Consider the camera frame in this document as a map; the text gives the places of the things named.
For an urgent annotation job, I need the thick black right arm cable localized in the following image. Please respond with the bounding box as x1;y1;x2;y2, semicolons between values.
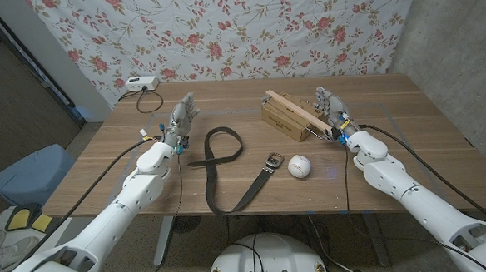
357;116;486;235

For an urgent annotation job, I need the brown cardboard box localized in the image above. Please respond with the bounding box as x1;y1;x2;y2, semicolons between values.
259;89;331;145

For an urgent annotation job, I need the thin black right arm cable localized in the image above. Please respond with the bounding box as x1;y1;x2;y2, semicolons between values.
342;137;486;272

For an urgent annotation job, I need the white table leg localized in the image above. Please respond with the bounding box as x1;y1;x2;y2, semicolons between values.
151;215;178;267

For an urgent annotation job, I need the black round floor object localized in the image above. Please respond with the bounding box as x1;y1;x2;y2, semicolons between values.
171;215;203;235

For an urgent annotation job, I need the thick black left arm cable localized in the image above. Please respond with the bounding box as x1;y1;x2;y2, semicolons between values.
0;136;170;270

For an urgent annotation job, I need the white power adapter box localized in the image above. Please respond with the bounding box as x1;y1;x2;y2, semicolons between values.
124;75;161;93

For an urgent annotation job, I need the floral backdrop cloth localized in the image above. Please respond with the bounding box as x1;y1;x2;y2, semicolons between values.
22;0;427;113

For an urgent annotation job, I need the wooden clip hanger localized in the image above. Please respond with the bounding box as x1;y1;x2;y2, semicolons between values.
259;86;335;145

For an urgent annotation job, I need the blue padded stool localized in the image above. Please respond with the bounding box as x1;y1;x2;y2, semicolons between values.
0;142;79;208

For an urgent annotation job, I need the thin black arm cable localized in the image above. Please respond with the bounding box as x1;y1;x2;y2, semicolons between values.
112;151;188;272
342;137;486;272

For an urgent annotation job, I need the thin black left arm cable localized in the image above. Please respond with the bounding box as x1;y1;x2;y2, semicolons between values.
112;151;188;272

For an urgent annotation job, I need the dark grey table leg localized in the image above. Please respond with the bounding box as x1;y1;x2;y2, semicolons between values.
361;211;390;268

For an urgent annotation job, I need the black power strip cable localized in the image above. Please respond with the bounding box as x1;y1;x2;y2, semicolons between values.
117;87;165;116

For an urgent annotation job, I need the yellow black floor pad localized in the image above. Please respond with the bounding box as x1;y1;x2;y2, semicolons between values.
3;206;33;232

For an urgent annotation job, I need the dark fabric belt with buckle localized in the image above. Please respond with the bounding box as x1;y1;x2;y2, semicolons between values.
185;123;288;218

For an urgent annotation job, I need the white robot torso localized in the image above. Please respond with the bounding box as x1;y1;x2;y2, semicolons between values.
206;229;330;272

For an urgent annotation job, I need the white baseball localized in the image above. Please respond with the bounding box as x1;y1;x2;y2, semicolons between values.
286;153;313;181

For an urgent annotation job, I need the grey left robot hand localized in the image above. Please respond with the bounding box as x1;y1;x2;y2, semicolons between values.
160;91;204;152

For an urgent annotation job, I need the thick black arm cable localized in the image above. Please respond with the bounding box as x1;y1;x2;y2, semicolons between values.
0;136;170;270
357;116;486;235

